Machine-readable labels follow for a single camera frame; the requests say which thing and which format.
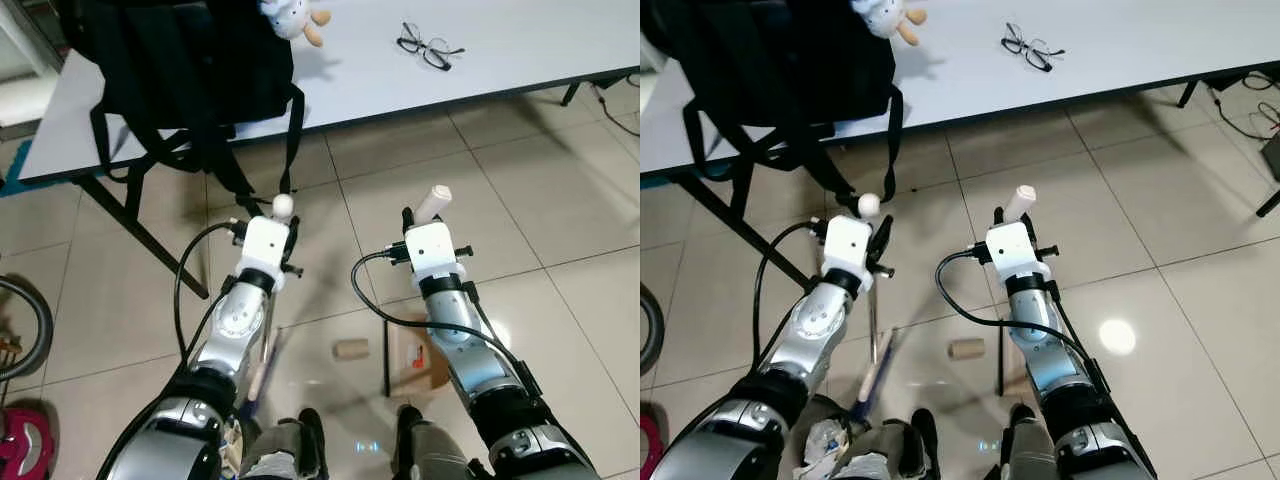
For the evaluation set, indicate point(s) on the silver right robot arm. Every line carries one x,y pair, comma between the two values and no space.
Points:
1045,345
465,345

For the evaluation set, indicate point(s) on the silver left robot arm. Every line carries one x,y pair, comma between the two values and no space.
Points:
815,325
235,325

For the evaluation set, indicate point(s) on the dark box on floor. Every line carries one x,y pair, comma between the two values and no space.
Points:
1272,155

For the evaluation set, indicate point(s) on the brown cardboard piece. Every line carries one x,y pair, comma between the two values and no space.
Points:
430,362

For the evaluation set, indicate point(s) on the brown cardboard tube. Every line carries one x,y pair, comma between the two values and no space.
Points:
966,349
351,349

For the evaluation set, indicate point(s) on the black eyeglasses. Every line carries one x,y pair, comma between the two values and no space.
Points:
437,55
1040,57

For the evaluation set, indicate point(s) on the robot right leg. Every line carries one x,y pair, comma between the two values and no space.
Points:
1030,450
425,450

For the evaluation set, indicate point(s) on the white table with black legs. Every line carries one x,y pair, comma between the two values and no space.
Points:
1130,45
520,40

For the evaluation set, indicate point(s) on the black backpack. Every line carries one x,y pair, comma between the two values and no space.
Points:
770,60
180,60

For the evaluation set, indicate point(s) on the black furniture leg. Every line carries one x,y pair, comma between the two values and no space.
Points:
1270,204

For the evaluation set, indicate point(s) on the white plush toy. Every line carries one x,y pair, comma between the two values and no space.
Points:
885,15
290,18

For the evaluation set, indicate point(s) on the magenta plastic item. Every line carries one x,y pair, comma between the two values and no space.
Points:
648,450
25,445

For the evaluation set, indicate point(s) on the white shelf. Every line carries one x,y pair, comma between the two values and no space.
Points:
25,70

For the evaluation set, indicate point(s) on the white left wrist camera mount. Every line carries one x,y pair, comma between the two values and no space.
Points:
264,245
846,245

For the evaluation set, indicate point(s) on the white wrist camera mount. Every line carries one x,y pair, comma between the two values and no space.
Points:
264,245
846,245
1012,248
430,248

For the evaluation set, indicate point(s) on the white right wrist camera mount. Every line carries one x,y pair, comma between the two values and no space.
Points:
430,248
1012,248

